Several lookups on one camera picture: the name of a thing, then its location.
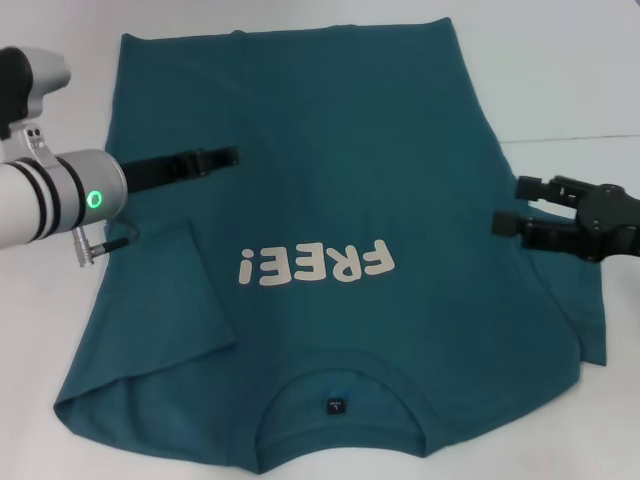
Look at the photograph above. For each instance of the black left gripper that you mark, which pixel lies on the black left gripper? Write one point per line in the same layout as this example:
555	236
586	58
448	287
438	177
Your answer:
155	172

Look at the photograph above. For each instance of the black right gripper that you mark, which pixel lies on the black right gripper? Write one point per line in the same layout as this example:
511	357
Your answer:
612	220

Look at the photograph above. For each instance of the teal blue printed t-shirt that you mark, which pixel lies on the teal blue printed t-shirt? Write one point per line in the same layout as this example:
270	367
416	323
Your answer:
350	150

